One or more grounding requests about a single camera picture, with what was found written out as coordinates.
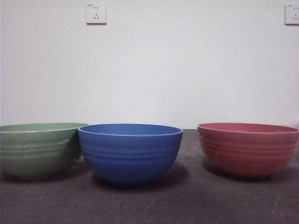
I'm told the red ribbed bowl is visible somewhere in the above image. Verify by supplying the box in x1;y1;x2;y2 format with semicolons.
197;122;299;180

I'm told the green ribbed bowl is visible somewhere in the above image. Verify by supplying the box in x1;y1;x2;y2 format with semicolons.
0;122;88;181

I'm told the blue ribbed bowl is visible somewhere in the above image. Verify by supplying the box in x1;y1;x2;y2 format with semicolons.
77;123;184;187

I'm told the white wall socket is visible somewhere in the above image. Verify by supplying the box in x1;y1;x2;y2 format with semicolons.
284;4;299;26
86;2;107;26

